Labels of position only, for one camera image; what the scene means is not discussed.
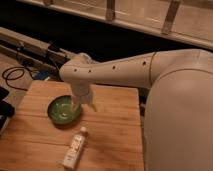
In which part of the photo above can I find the wooden window frame rail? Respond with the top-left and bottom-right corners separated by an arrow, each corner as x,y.
18,0 -> 213,50

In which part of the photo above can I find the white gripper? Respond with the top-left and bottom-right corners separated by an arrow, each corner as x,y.
70,83 -> 97,112

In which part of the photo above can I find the blue object on floor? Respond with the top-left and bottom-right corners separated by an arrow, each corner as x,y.
34,70 -> 50,80

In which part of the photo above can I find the white plastic bottle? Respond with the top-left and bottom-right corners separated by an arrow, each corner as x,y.
62,127 -> 87,169

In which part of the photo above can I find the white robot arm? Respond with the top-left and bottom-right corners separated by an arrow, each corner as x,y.
60,49 -> 213,171

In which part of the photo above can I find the black device at left edge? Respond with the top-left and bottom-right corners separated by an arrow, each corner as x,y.
0,86 -> 15,135

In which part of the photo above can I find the green ceramic bowl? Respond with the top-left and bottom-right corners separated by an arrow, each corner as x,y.
47,95 -> 81,125

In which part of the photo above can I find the black power adapter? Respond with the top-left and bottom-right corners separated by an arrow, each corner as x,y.
48,42 -> 62,53

